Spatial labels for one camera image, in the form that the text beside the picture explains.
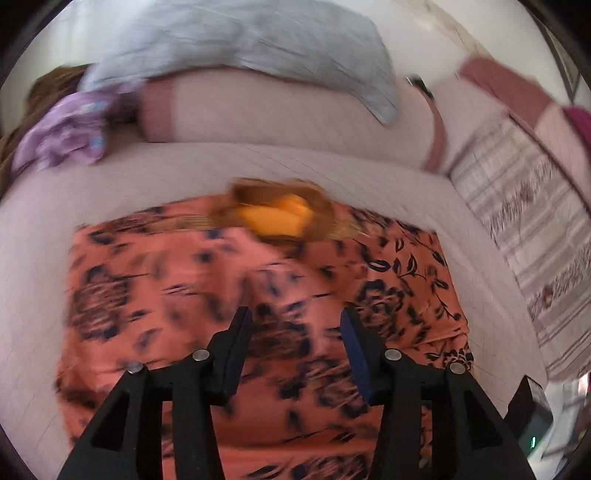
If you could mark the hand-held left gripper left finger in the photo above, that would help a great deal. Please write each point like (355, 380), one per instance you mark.
(239, 339)

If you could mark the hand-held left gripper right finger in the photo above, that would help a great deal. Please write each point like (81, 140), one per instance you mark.
(356, 355)

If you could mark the orange floral garment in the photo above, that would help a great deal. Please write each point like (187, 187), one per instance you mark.
(184, 277)

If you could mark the pink bed sheet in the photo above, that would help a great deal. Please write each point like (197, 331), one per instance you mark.
(323, 166)

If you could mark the striped beige cloth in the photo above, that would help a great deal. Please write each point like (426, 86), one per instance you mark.
(521, 198)

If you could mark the pink bolster pillow maroon band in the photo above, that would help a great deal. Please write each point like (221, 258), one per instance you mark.
(277, 110)

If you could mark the purple crumpled cloth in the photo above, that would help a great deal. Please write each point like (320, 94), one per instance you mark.
(60, 129)

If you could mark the magenta cloth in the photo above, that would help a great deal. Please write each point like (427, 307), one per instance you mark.
(579, 122)

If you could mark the grey crumpled pillow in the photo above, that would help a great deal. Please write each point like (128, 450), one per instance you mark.
(277, 41)

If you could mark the pink pillow maroon stripe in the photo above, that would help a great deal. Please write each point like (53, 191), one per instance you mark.
(503, 83)

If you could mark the brown blanket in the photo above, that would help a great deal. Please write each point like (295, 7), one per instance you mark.
(46, 83)

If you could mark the dark wall frame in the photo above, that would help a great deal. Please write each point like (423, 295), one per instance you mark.
(565, 64)

